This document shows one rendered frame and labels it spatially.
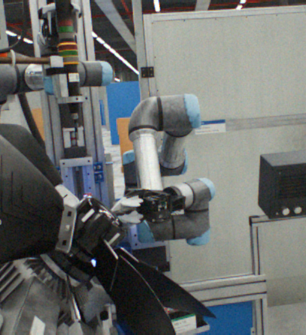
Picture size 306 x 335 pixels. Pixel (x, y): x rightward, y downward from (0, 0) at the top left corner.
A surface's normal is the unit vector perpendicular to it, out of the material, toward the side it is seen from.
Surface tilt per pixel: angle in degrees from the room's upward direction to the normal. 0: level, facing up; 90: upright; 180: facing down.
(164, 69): 90
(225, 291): 90
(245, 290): 90
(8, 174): 75
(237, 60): 90
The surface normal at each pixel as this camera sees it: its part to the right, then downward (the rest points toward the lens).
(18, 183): 0.93, -0.24
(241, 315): 0.13, 0.12
